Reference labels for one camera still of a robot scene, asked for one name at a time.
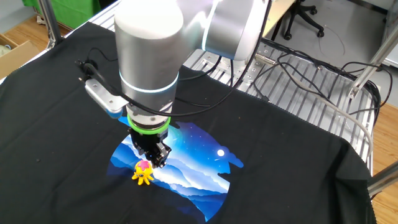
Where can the aluminium frame post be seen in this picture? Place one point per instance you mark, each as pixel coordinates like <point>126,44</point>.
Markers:
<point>49,21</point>
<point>370,65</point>
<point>384,180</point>

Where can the green fabric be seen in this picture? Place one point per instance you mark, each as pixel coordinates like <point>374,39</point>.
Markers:
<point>71,11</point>

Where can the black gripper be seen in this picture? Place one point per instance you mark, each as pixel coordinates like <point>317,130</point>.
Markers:
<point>146,141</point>

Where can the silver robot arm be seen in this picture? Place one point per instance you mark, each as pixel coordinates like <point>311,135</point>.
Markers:
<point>149,46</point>

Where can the black office chair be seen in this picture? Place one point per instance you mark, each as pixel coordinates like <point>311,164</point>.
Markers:
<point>300,15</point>

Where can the light wooden desk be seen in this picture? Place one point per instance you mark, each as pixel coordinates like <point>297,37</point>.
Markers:
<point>276,14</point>

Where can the yellow octopus toy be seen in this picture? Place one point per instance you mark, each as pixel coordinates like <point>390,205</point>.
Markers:
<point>143,171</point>

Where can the cardboard box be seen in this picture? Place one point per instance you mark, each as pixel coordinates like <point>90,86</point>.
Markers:
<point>15,57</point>

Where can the black cloth with mountain print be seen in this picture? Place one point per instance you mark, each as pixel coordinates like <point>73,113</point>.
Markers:
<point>280,161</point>

